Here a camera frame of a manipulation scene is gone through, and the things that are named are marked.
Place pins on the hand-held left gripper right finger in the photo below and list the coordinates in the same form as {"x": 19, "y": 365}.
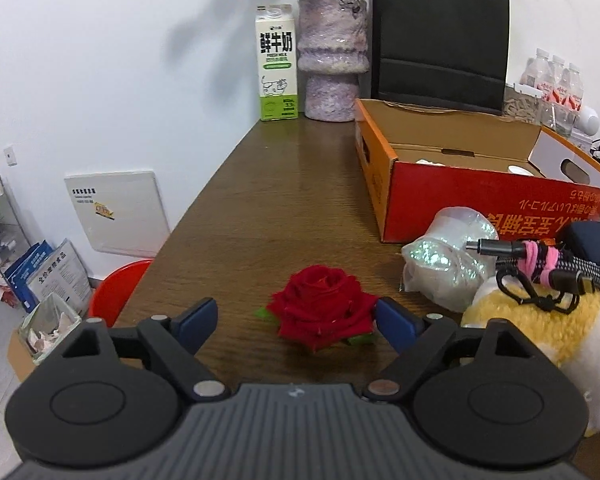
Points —
{"x": 394, "y": 319}

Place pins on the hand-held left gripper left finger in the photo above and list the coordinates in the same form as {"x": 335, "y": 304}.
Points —
{"x": 200, "y": 317}

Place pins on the red fabric rose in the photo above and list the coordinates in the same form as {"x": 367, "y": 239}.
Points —
{"x": 320, "y": 305}

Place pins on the orange cardboard box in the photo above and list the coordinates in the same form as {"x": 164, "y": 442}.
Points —
{"x": 455, "y": 200}

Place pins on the brown wooden desktop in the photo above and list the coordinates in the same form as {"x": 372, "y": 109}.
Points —
{"x": 290, "y": 200}

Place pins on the clear shiny plastic bag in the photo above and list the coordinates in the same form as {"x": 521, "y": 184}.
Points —
{"x": 445, "y": 265}

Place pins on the red plastic stool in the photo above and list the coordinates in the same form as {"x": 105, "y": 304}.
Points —
{"x": 120, "y": 292}

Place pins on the cardboard trash box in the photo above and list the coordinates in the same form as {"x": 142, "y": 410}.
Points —
{"x": 45, "y": 327}

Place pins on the blue printed carton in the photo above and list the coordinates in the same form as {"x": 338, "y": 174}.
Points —
{"x": 22, "y": 272}

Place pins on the yellow white plush toy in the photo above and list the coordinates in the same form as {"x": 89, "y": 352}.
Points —
{"x": 587, "y": 340}

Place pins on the white round container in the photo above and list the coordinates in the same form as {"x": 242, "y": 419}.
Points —
{"x": 520, "y": 170}

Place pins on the dark blue case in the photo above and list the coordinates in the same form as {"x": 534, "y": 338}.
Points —
{"x": 592, "y": 242}

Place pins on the clear container of seeds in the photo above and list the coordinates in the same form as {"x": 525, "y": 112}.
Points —
{"x": 521, "y": 106}

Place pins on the clear glass cup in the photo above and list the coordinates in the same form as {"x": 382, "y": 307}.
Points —
{"x": 560, "y": 120}

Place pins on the purple marbled vase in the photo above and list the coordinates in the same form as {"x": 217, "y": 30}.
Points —
{"x": 332, "y": 60}

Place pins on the white green milk carton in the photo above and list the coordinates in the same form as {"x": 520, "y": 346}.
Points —
{"x": 276, "y": 60}

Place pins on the white round gadget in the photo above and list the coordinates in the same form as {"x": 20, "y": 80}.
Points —
{"x": 587, "y": 121}

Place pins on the black paper bag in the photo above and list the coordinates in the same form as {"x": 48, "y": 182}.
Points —
{"x": 437, "y": 40}

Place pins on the pink label water bottle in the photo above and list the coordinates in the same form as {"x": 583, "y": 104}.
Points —
{"x": 555, "y": 77}
{"x": 536, "y": 72}
{"x": 572, "y": 87}

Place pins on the white wall panel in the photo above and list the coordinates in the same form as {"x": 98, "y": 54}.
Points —
{"x": 115, "y": 212}

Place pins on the white wall socket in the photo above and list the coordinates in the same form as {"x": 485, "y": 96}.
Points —
{"x": 11, "y": 156}

